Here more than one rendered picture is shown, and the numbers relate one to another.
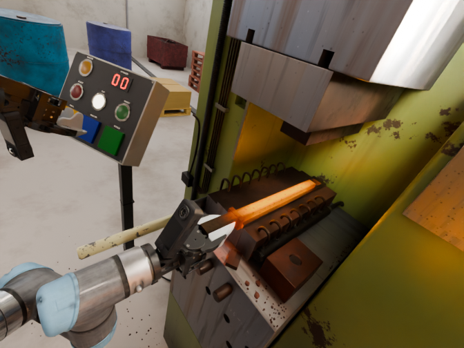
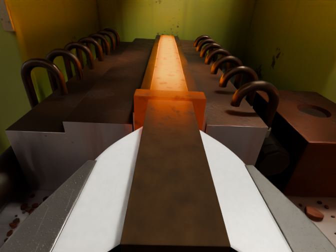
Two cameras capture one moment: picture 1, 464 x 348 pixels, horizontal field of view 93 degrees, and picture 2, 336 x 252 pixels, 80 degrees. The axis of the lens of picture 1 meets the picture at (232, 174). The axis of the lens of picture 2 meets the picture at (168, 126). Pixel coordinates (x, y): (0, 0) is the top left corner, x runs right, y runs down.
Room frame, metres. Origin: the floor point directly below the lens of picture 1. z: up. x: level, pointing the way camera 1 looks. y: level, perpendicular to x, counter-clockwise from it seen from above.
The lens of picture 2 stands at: (0.31, 0.05, 1.07)
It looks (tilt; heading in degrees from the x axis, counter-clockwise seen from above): 31 degrees down; 316
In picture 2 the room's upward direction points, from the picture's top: 4 degrees clockwise
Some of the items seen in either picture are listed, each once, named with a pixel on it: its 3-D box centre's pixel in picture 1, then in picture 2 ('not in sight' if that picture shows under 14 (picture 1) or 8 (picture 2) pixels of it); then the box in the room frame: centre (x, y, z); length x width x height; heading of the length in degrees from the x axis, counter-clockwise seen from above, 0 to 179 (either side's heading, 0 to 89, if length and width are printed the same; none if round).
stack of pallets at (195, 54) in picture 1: (214, 76); not in sight; (5.25, 0.98, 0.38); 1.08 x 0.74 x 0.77; 44
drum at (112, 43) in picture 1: (111, 57); not in sight; (3.90, 2.54, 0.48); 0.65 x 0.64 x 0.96; 134
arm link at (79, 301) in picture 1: (85, 293); not in sight; (0.16, 0.17, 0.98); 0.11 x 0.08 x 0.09; 139
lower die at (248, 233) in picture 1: (276, 200); (152, 78); (0.58, -0.16, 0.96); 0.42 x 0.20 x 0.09; 139
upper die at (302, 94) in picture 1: (327, 88); not in sight; (0.58, -0.16, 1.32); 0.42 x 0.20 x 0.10; 139
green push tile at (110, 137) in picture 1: (112, 140); not in sight; (0.58, 0.39, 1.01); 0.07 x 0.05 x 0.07; 74
